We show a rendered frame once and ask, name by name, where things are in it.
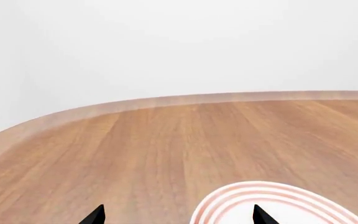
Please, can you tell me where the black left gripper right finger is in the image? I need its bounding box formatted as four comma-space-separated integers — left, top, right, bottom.
253, 204, 281, 224

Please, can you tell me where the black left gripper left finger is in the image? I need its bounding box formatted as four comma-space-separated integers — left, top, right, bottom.
79, 203, 106, 224

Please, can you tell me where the white plate with pink rings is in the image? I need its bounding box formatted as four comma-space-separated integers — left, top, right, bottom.
189, 180, 358, 224

